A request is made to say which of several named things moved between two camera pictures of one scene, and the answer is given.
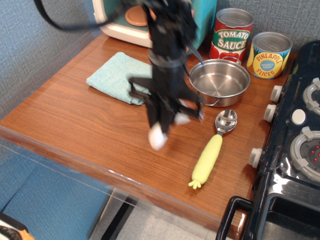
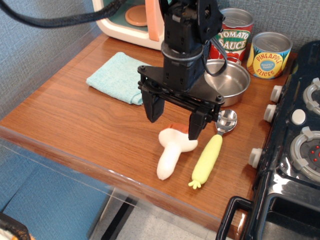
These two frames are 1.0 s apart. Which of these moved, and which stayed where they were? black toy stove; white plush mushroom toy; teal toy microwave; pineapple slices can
Moved: white plush mushroom toy
Stayed: pineapple slices can; teal toy microwave; black toy stove
